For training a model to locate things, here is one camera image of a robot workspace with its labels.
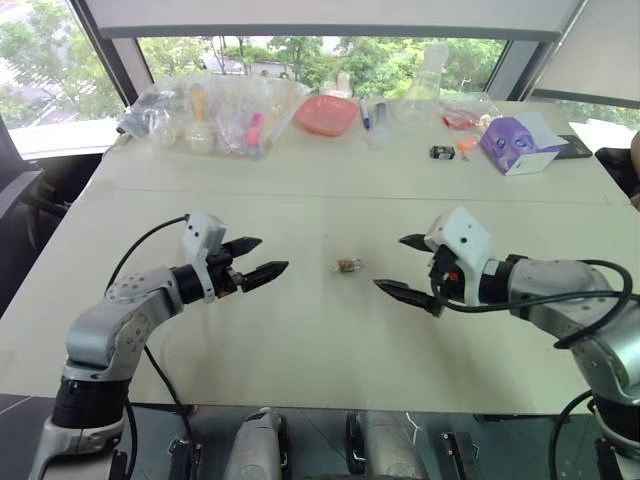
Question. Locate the black bracket under table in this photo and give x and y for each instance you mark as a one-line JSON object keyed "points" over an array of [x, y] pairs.
{"points": [[182, 457], [457, 452]]}

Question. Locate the pale yellow round bottle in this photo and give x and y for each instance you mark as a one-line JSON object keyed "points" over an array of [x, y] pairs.
{"points": [[200, 135]]}

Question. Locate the black smartphone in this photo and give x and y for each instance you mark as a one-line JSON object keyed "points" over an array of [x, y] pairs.
{"points": [[575, 147]]}

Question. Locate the pink square plastic plate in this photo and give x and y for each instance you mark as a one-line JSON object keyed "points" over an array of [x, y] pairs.
{"points": [[325, 115]]}

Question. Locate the small orange item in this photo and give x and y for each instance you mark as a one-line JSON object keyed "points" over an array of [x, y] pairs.
{"points": [[465, 146]]}

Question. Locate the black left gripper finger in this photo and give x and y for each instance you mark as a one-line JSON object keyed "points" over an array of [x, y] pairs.
{"points": [[245, 245], [267, 274]]}

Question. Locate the silver rounded robot leg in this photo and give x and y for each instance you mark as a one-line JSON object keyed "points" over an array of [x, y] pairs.
{"points": [[257, 445], [385, 445]]}

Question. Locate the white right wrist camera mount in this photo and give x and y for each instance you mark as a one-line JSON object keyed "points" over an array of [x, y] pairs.
{"points": [[465, 240]]}

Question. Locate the black office chair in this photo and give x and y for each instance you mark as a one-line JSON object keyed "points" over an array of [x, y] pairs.
{"points": [[20, 200]]}

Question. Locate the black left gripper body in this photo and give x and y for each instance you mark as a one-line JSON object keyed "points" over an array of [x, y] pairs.
{"points": [[220, 277]]}

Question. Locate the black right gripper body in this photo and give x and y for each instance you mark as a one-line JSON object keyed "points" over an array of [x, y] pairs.
{"points": [[445, 277]]}

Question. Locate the pile of clear plastic bags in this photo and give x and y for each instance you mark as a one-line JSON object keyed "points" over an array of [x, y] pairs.
{"points": [[230, 100]]}

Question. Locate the purple and white tissue box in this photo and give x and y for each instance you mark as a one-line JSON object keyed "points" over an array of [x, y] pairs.
{"points": [[510, 142]]}

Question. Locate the small clear bottles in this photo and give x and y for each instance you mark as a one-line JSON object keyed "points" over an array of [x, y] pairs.
{"points": [[337, 86]]}

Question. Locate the small black box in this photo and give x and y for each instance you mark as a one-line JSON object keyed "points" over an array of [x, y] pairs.
{"points": [[442, 152]]}

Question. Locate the blue and white marker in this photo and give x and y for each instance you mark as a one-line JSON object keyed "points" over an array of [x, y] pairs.
{"points": [[365, 115]]}

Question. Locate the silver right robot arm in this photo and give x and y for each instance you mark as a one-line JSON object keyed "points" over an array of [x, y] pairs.
{"points": [[575, 295]]}

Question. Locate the small brass padlock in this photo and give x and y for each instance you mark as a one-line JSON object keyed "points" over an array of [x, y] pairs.
{"points": [[348, 264]]}

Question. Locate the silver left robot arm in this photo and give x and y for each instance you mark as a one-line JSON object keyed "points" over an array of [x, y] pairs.
{"points": [[100, 330]]}

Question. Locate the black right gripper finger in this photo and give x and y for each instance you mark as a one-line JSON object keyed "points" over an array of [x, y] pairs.
{"points": [[414, 242], [410, 295]]}

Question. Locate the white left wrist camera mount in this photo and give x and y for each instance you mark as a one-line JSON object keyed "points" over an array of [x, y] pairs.
{"points": [[200, 235]]}

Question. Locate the red item in clear bag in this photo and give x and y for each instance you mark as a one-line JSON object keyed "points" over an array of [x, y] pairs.
{"points": [[460, 119]]}

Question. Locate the clear glass conical flask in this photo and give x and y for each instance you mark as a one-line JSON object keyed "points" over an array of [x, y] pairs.
{"points": [[420, 105]]}

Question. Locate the white roller blind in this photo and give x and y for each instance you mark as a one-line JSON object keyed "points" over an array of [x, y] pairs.
{"points": [[340, 17], [595, 50]]}

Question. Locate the pink plastic item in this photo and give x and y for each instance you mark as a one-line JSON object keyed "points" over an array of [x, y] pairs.
{"points": [[254, 130]]}

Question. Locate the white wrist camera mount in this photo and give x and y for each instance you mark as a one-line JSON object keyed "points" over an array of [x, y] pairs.
{"points": [[465, 240], [200, 235]]}

